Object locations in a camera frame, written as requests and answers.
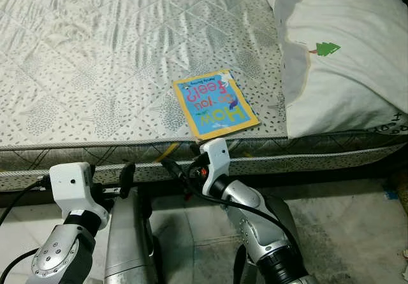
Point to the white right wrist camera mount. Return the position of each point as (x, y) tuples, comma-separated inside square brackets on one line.
[(215, 160)]

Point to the grey robot left leg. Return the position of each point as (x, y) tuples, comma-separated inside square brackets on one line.
[(131, 239)]

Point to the small blue tape piece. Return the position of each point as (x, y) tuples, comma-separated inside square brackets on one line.
[(390, 194)]

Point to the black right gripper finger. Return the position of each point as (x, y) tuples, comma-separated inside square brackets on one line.
[(173, 169)]

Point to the white pillow with tree print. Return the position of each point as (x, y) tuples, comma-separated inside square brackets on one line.
[(350, 86)]

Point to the blue yellow children's book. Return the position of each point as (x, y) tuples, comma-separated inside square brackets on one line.
[(213, 106)]

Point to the grey quilted dotted mattress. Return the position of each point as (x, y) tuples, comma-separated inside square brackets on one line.
[(115, 61)]

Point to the dark bed frame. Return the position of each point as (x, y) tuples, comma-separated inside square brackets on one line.
[(331, 169)]

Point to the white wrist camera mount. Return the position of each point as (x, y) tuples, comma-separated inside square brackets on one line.
[(215, 160), (73, 185)]

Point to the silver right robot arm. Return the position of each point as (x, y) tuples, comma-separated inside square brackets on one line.
[(255, 227)]

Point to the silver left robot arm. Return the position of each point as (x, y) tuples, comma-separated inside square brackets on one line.
[(60, 252)]

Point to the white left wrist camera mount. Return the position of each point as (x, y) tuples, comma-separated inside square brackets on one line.
[(73, 185)]

